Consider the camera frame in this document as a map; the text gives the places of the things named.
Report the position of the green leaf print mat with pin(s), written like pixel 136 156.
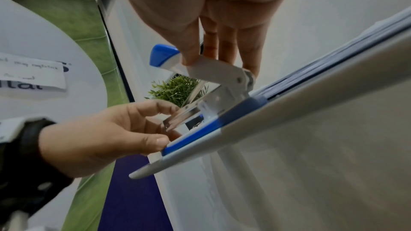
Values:
pixel 80 22

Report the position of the white printed banner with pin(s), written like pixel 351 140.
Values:
pixel 32 34

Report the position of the stack of printed papers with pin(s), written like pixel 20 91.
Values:
pixel 321 66

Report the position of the blue white stapler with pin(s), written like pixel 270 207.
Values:
pixel 218 69

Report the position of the person's left hand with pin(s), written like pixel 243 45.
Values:
pixel 96 138

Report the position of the white paper note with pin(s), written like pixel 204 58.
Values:
pixel 32 72

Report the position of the green potted plant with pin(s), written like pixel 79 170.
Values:
pixel 173 90

